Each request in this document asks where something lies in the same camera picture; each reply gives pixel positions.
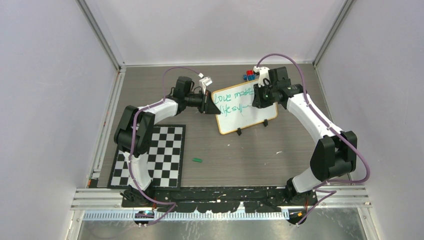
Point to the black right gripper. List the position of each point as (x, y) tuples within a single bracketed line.
[(258, 102)]

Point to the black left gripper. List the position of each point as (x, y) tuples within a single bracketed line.
[(208, 106)]

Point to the yellow framed whiteboard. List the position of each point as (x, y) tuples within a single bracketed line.
[(234, 115)]

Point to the black white chessboard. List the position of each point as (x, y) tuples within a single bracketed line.
[(164, 160)]

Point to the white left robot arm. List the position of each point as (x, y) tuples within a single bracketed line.
[(133, 135)]

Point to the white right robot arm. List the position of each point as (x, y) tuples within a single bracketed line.
[(332, 156)]

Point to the blue red toy car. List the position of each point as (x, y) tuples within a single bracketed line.
[(249, 76)]

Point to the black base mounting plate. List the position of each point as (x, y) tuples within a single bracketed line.
[(223, 199)]

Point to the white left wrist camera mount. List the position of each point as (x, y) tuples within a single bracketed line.
[(204, 82)]

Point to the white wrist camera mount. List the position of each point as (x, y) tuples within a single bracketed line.
[(263, 75), (204, 82)]

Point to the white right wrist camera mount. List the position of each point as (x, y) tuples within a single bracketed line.
[(263, 75)]

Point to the aluminium front rail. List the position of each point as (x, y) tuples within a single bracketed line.
[(103, 204)]

